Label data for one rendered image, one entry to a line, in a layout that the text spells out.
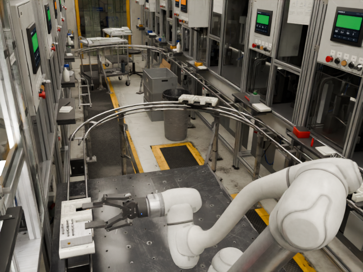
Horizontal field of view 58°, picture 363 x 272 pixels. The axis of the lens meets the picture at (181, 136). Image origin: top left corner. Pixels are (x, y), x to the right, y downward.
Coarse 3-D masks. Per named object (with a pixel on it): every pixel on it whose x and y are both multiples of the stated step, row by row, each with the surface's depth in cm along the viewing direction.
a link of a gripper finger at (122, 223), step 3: (117, 222) 125; (120, 222) 125; (123, 222) 124; (126, 222) 124; (114, 225) 124; (117, 225) 124; (120, 225) 123; (123, 225) 124; (126, 225) 124; (129, 225) 125; (108, 228) 123; (111, 228) 123; (114, 228) 123; (117, 228) 124; (108, 231) 123
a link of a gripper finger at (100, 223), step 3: (87, 222) 122; (90, 222) 122; (93, 222) 122; (96, 222) 122; (99, 222) 122; (102, 222) 122; (87, 225) 120; (90, 225) 120; (93, 225) 120; (96, 225) 121; (99, 225) 121; (102, 225) 121; (87, 228) 119; (90, 228) 120
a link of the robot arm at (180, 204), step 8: (168, 192) 125; (176, 192) 125; (184, 192) 125; (192, 192) 126; (168, 200) 123; (176, 200) 123; (184, 200) 124; (192, 200) 124; (200, 200) 127; (168, 208) 122; (176, 208) 122; (184, 208) 123; (192, 208) 125; (168, 216) 123; (176, 216) 122; (184, 216) 122; (192, 216) 126; (168, 224) 124
